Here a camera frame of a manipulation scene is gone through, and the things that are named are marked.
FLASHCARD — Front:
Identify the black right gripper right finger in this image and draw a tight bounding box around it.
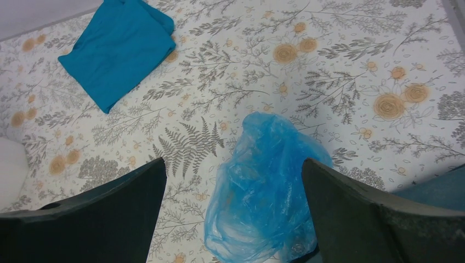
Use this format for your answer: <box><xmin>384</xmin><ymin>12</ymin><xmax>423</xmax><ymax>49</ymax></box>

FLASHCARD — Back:
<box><xmin>302</xmin><ymin>159</ymin><xmax>464</xmax><ymax>262</ymax></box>

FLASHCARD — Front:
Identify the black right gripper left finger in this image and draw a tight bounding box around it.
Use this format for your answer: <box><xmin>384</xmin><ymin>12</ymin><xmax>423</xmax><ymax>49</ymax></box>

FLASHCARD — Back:
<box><xmin>1</xmin><ymin>158</ymin><xmax>167</xmax><ymax>262</ymax></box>

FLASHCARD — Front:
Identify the blue plastic trash bag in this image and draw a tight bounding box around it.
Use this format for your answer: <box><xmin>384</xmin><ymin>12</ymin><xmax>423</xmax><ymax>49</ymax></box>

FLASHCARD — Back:
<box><xmin>205</xmin><ymin>112</ymin><xmax>332</xmax><ymax>262</ymax></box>

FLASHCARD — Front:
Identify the white plastic trash bin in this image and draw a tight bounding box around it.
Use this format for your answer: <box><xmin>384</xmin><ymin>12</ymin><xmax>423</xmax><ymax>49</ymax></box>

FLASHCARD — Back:
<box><xmin>1</xmin><ymin>138</ymin><xmax>29</xmax><ymax>209</ymax></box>

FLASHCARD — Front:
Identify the grey-blue crumpled cloth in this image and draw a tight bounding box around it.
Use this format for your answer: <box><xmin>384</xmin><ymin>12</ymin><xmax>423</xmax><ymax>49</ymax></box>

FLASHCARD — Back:
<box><xmin>393</xmin><ymin>165</ymin><xmax>464</xmax><ymax>211</ymax></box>

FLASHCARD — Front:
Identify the floral patterned table mat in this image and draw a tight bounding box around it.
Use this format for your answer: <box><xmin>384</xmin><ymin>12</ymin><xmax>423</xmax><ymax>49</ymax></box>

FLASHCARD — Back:
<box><xmin>1</xmin><ymin>1</ymin><xmax>464</xmax><ymax>262</ymax></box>

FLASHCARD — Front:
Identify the bright blue folded cloth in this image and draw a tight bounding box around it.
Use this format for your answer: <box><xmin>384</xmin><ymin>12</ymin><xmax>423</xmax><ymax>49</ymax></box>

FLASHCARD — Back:
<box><xmin>58</xmin><ymin>1</ymin><xmax>176</xmax><ymax>113</ymax></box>

